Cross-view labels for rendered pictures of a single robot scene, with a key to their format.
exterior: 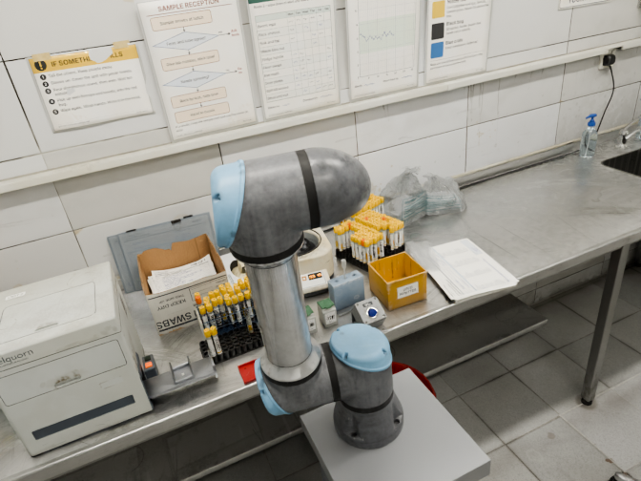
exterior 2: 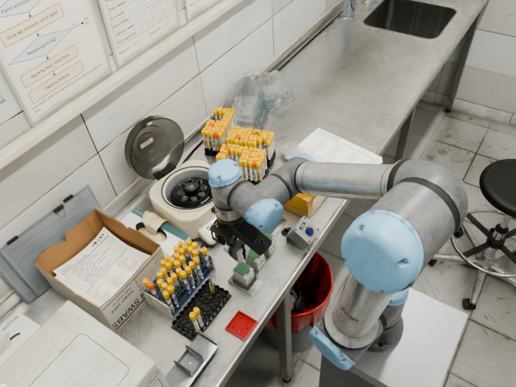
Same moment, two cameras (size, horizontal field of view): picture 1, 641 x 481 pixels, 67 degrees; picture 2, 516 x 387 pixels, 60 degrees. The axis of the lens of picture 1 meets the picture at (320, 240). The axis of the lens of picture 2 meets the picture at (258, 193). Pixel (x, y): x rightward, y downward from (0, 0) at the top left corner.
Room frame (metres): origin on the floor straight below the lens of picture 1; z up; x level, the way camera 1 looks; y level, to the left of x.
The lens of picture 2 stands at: (0.41, 0.47, 2.05)
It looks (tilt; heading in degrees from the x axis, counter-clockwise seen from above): 47 degrees down; 328
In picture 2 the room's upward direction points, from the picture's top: 5 degrees counter-clockwise
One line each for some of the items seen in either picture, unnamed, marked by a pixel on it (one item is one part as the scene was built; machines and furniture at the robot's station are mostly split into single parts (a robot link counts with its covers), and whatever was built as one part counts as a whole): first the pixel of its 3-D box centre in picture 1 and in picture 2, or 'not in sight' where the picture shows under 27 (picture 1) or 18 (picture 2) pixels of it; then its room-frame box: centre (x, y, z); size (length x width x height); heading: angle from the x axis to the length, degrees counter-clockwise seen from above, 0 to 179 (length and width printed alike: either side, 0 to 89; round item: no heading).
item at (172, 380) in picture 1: (174, 376); (184, 369); (0.92, 0.41, 0.92); 0.21 x 0.07 x 0.05; 110
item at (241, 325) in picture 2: (253, 370); (241, 325); (0.95, 0.22, 0.88); 0.07 x 0.07 x 0.01; 20
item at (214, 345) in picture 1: (229, 331); (199, 302); (1.06, 0.28, 0.93); 0.17 x 0.09 x 0.11; 111
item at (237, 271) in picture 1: (243, 273); (154, 233); (1.37, 0.27, 0.92); 0.24 x 0.12 x 0.10; 20
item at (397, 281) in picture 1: (397, 281); (302, 191); (1.21, -0.22, 0.93); 0.13 x 0.13 x 0.10; 17
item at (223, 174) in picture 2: not in sight; (226, 184); (1.07, 0.13, 1.30); 0.09 x 0.08 x 0.11; 8
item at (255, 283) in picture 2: not in sight; (244, 279); (1.06, 0.13, 0.89); 0.09 x 0.05 x 0.04; 19
